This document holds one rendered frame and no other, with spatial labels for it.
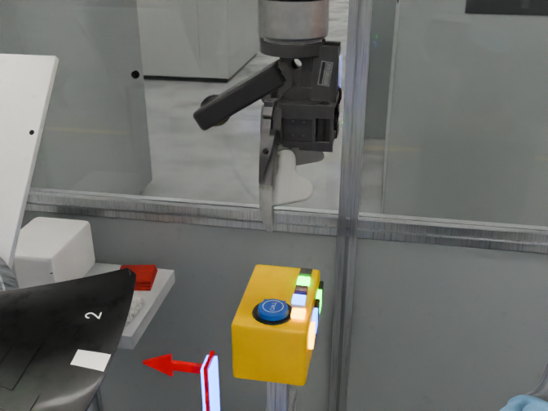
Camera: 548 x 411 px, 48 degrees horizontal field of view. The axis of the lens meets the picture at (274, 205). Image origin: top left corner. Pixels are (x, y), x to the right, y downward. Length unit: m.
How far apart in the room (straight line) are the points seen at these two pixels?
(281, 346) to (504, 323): 0.68
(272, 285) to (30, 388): 0.41
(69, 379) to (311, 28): 0.41
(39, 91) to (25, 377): 0.50
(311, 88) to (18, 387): 0.41
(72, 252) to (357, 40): 0.69
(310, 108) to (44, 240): 0.77
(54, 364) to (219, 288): 0.83
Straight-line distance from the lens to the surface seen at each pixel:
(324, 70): 0.67
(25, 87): 1.00
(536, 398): 0.45
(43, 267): 1.25
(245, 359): 0.84
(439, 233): 1.26
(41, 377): 0.59
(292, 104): 0.66
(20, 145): 0.96
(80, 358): 0.59
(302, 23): 0.65
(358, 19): 1.14
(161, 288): 1.29
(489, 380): 1.47
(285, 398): 0.95
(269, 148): 0.66
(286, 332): 0.80
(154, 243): 1.38
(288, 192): 0.67
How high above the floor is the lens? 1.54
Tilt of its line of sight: 25 degrees down
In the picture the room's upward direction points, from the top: straight up
